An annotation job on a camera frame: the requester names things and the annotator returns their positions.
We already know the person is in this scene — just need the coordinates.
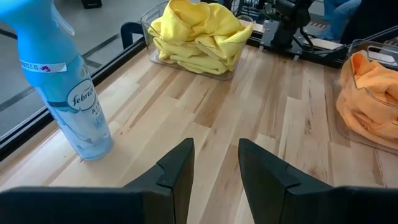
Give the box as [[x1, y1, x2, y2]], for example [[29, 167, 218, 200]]
[[322, 0, 363, 40]]

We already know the orange microfiber towel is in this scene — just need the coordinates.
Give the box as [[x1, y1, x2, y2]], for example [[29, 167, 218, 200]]
[[349, 51, 398, 103], [335, 90, 398, 150]]

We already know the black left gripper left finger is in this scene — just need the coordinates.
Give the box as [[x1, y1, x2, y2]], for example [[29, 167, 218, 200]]
[[0, 138, 195, 224]]

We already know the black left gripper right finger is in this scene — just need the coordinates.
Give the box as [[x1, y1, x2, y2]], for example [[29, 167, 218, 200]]
[[238, 138, 398, 224]]

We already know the black table clamp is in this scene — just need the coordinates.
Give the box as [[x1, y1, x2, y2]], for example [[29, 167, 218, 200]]
[[120, 21, 144, 50]]

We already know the blue Febreze spray bottle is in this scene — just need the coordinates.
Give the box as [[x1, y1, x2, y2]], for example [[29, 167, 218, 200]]
[[0, 0, 114, 162]]

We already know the clear plastic basket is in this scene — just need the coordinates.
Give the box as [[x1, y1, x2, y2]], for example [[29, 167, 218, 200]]
[[140, 0, 254, 81], [332, 39, 398, 156]]

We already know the small black floor box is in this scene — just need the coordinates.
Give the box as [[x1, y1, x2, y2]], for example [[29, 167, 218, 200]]
[[81, 0, 103, 9]]

